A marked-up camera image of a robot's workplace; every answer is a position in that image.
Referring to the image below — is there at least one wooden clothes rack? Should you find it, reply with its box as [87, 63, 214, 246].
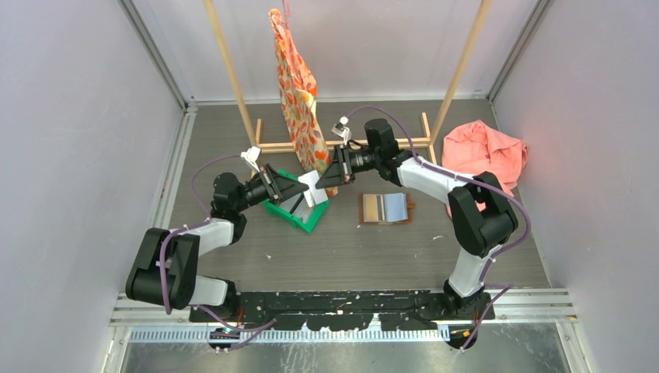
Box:
[201, 0, 494, 165]

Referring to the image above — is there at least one aluminium frame rail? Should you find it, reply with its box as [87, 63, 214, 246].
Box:
[110, 288, 577, 344]

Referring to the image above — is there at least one green plastic card bin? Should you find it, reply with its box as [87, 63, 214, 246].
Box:
[262, 169, 330, 233]

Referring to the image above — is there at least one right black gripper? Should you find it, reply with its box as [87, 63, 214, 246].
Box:
[316, 145, 380, 190]

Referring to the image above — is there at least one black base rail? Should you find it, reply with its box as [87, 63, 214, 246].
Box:
[190, 290, 494, 332]

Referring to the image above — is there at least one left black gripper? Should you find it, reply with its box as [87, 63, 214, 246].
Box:
[235, 164, 308, 213]

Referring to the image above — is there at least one pink wire hanger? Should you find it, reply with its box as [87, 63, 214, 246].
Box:
[281, 0, 291, 24]

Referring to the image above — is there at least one floral fabric bag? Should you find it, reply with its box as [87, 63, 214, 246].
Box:
[268, 9, 332, 174]

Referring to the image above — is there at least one brown leather card holder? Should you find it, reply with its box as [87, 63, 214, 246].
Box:
[358, 193, 416, 225]

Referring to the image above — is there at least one gold black-striped credit card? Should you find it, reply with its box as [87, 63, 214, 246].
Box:
[362, 194, 386, 224]

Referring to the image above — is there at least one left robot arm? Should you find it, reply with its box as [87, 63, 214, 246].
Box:
[125, 165, 309, 322]

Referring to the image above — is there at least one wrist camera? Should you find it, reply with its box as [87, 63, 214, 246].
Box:
[331, 116, 352, 145]
[240, 146, 261, 173]

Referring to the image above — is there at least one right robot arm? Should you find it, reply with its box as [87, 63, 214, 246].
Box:
[316, 117, 518, 319]

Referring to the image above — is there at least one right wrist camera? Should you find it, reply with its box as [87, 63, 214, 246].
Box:
[331, 116, 352, 145]

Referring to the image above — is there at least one stack of credit cards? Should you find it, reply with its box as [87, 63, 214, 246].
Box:
[282, 193, 321, 225]

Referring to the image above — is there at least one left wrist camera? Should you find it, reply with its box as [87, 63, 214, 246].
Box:
[240, 146, 261, 173]

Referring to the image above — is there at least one pink crumpled cloth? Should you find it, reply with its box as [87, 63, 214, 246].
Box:
[441, 120, 529, 196]

